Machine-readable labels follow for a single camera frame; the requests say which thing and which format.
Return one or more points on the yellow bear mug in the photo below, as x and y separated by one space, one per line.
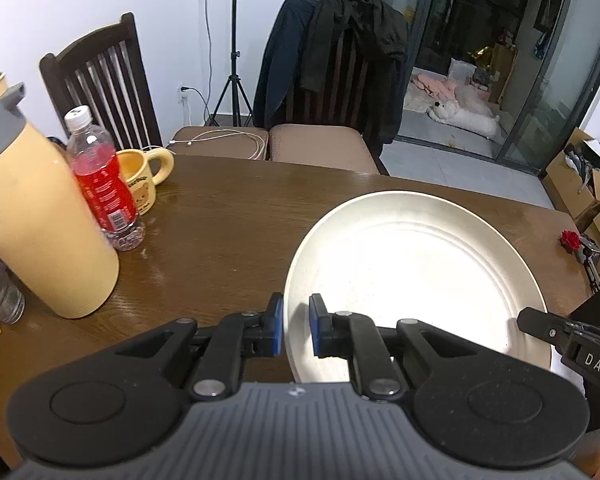
140 185

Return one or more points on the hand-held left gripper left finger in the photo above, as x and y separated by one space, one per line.
278 325

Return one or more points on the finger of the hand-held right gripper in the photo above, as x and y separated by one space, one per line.
542 327

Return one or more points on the wall outlet with charger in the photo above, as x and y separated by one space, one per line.
182 95

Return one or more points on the dark wooden slatted chair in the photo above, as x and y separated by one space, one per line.
130 60

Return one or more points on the cardboard box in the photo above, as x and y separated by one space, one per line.
565 180

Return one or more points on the glass sliding door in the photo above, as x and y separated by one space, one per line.
550 90

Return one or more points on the black tripod stand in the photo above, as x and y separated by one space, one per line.
235 10

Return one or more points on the brown seat cushion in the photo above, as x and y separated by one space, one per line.
320 147
220 147

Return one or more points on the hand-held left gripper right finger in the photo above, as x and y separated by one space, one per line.
316 327

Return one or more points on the pink blanket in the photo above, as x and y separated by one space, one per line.
435 87

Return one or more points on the yellow thermos jug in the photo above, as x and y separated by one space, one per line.
45 220

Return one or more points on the dark blue jacket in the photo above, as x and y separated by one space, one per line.
280 60

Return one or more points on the red flower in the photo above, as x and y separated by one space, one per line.
570 240

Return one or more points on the clear drinking glass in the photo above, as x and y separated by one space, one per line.
2 300

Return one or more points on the cream plate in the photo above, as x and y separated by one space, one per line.
420 270

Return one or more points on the black jacket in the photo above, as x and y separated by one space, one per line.
370 25

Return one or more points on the white plush toy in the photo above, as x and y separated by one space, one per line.
470 120

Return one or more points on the red drink bottle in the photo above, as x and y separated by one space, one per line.
100 180

